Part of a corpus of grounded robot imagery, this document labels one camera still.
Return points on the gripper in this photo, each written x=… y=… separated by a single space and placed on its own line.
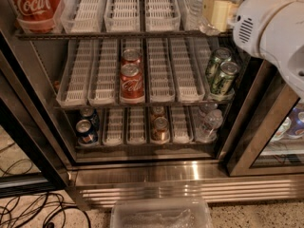
x=252 y=25

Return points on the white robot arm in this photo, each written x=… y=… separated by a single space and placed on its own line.
x=272 y=30

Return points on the shelf tray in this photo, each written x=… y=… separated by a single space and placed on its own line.
x=162 y=15
x=73 y=87
x=136 y=133
x=113 y=127
x=83 y=16
x=161 y=83
x=122 y=16
x=181 y=126
x=102 y=89
x=187 y=78

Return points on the rear small water bottle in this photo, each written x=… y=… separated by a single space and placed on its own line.
x=204 y=109

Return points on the small water bottle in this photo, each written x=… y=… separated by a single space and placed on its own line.
x=210 y=125
x=204 y=109

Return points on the stainless steel fridge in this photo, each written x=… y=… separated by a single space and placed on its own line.
x=100 y=175

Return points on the front small water bottle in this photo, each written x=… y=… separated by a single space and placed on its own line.
x=210 y=125

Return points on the right glass fridge door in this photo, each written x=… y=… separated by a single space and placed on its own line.
x=254 y=156

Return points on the large red Coca-Cola bottle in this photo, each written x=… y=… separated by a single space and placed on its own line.
x=38 y=16

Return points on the left open fridge door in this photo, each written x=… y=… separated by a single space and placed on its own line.
x=28 y=165

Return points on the rear green soda can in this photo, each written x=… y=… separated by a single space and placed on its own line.
x=218 y=56

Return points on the green soda can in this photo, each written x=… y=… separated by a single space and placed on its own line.
x=224 y=78
x=218 y=56

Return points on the front green soda can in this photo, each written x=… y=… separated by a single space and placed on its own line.
x=224 y=78

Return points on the rear red Coca-Cola can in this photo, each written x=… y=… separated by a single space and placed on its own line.
x=132 y=56

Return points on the red coca-cola can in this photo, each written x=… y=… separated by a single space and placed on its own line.
x=131 y=79
x=132 y=56

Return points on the front red Coca-Cola can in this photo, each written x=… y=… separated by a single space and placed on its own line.
x=131 y=79

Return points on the rear copper soda can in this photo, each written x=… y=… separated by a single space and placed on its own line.
x=156 y=112

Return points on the copper soda can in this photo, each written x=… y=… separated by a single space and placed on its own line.
x=160 y=129
x=156 y=112

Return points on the cans behind right door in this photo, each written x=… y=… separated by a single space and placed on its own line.
x=293 y=125

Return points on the front copper soda can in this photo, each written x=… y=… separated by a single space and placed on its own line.
x=160 y=129

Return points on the rear blue Pepsi can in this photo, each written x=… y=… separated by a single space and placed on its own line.
x=91 y=115

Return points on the blue pepsi can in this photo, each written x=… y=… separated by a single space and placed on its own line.
x=86 y=132
x=91 y=115

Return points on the front blue Pepsi can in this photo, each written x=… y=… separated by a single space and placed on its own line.
x=86 y=132

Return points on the clear plastic bin on floor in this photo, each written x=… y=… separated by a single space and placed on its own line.
x=161 y=213

